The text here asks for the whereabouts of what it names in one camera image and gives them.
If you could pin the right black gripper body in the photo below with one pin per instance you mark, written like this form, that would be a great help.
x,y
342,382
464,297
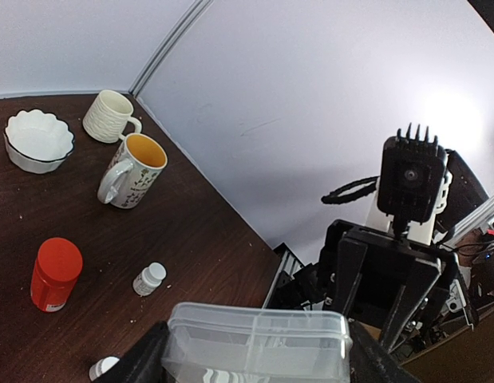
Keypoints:
x,y
370,277

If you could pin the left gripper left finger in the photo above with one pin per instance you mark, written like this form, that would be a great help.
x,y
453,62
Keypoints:
x,y
142,363

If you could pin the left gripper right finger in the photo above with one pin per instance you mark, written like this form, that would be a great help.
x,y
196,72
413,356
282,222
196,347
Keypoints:
x,y
370,363

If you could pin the small white bottle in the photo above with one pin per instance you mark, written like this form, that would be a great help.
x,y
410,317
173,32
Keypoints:
x,y
102,366
149,279

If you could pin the clear plastic pill organizer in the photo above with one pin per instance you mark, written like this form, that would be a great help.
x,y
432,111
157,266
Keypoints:
x,y
210,343

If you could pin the orange pill bottle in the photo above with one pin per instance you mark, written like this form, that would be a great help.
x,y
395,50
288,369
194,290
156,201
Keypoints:
x,y
57,268

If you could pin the floral mug yellow inside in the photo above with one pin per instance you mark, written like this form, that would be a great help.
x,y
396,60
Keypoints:
x,y
132,171

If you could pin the white scalloped bowl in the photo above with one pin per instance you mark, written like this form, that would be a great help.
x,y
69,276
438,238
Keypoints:
x,y
37,142

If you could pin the cream ribbed mug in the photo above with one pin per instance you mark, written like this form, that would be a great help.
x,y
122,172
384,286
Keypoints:
x,y
107,117

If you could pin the right aluminium frame post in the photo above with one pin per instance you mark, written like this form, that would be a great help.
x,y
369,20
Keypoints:
x,y
182,26

